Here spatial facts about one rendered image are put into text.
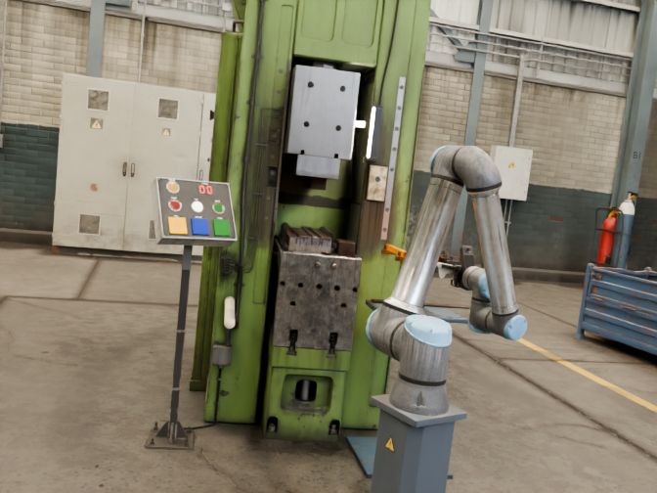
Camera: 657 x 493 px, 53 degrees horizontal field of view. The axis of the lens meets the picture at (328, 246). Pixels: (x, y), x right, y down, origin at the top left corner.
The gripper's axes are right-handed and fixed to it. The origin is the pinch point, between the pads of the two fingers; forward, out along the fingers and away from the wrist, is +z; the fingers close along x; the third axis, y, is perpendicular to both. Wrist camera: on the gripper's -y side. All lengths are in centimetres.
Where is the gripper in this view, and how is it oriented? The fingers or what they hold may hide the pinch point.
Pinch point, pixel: (452, 263)
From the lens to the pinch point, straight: 272.4
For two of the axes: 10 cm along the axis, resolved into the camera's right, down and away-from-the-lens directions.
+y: -1.1, 9.9, 1.1
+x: 9.7, 0.8, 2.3
